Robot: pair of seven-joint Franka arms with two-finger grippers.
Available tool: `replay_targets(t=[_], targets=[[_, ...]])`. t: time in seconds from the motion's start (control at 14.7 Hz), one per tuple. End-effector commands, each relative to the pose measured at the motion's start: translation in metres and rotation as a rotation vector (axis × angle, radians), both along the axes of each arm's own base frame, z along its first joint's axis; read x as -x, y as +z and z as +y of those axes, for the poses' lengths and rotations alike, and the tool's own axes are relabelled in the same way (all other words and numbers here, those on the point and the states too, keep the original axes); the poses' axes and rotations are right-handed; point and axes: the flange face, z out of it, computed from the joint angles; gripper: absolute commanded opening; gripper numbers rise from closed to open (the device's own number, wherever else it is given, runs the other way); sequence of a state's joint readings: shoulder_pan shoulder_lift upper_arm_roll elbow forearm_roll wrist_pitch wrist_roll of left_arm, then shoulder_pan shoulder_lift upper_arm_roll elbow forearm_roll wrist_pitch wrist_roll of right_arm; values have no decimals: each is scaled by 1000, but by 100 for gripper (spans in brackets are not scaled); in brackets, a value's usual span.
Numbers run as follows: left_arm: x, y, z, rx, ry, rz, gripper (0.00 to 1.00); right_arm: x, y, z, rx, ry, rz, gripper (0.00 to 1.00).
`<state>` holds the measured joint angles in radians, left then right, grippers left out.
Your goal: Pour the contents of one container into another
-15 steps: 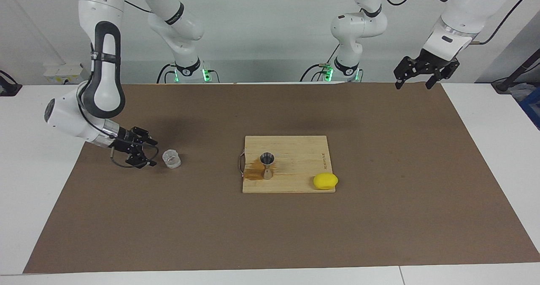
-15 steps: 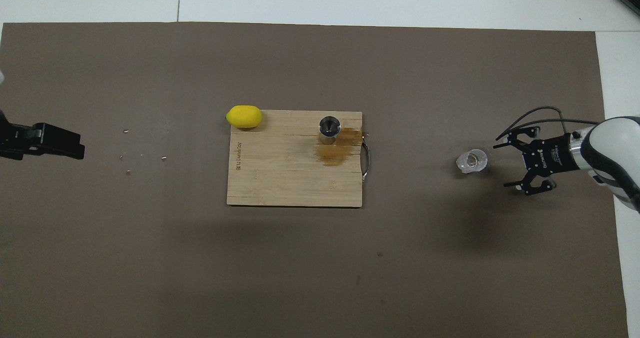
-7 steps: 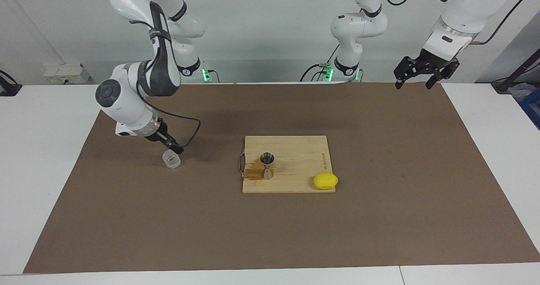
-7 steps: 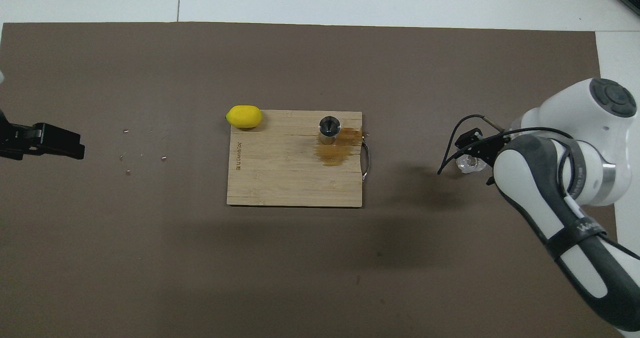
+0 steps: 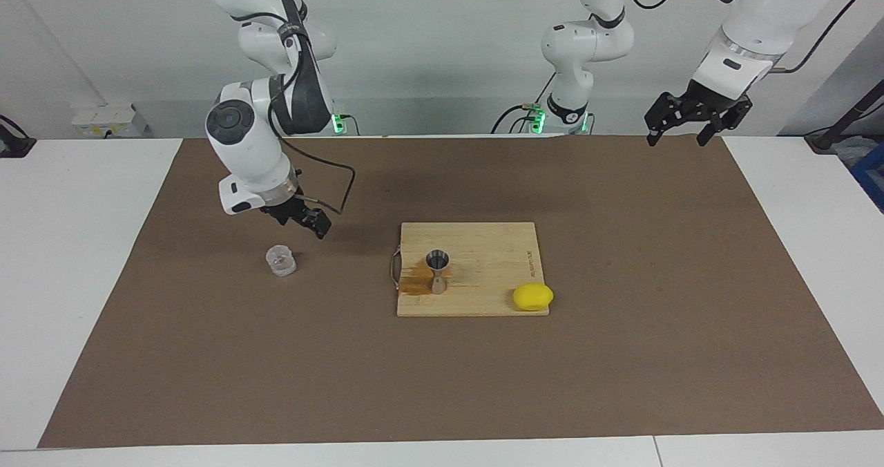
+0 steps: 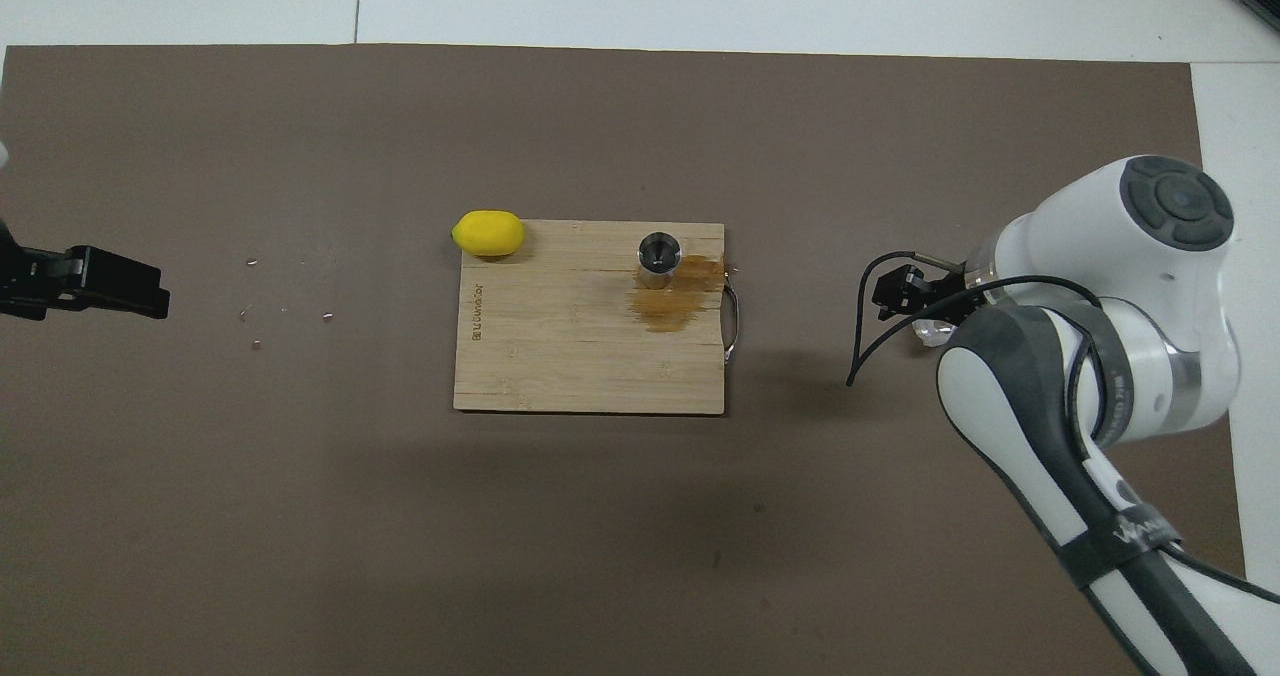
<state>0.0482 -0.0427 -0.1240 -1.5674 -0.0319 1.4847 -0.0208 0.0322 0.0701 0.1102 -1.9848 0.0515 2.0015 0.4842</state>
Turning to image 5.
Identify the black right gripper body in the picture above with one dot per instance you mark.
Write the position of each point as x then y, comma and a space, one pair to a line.
286, 210

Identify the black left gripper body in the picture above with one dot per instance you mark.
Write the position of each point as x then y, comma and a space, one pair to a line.
708, 102

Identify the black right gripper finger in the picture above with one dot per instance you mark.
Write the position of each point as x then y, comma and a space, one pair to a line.
318, 224

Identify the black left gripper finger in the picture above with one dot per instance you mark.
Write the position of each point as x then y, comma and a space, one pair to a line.
724, 121
656, 118

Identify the small clear glass cup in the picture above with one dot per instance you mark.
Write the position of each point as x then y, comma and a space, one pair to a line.
282, 263

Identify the steel cocktail jigger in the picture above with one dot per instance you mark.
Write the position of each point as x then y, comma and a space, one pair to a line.
438, 260

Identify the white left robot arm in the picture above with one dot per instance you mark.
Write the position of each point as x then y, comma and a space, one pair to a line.
587, 45

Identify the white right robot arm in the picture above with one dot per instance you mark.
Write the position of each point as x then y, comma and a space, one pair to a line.
242, 135

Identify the black stand with pole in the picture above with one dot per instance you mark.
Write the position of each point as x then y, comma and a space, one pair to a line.
825, 139

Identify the wooden cutting board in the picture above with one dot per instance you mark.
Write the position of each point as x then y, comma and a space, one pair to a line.
497, 267

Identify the brown paper table mat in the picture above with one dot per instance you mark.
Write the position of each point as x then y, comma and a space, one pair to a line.
442, 384

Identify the yellow lemon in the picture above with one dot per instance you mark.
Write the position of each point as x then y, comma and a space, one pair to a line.
532, 297

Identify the white wall power socket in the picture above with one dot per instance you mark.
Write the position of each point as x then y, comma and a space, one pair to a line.
103, 118

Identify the black clamp mount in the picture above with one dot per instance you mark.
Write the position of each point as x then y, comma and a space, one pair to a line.
14, 146

